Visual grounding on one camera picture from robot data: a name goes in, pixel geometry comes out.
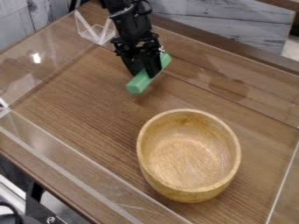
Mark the brown wooden bowl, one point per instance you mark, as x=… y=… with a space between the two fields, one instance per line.
x=189 y=154

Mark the black table leg bracket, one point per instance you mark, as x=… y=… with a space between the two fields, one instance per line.
x=45 y=207

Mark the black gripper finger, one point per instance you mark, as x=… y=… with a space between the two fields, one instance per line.
x=134 y=63
x=153 y=63

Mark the clear acrylic tray wall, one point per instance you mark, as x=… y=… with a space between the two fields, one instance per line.
x=81 y=182

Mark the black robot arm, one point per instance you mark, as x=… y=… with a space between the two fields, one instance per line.
x=130 y=15

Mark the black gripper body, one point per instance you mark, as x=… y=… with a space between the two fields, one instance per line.
x=146 y=46

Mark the clear acrylic corner bracket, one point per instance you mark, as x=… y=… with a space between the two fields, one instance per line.
x=99 y=34

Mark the green rectangular block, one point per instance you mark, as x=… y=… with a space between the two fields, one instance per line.
x=141 y=82

